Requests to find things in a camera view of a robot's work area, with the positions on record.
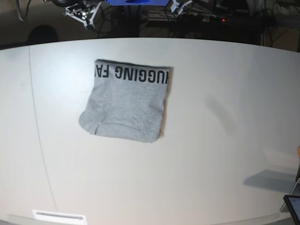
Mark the white paper label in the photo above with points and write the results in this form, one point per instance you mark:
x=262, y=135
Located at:
x=40, y=213

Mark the black tablet screen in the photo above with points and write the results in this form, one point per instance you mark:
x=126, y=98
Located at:
x=293, y=204

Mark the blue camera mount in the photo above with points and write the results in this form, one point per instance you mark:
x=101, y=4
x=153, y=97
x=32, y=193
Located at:
x=137, y=2

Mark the grey T-shirt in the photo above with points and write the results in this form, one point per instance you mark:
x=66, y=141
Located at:
x=127, y=101

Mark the black power strip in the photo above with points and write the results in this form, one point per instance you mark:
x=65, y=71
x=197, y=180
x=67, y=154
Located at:
x=185, y=17

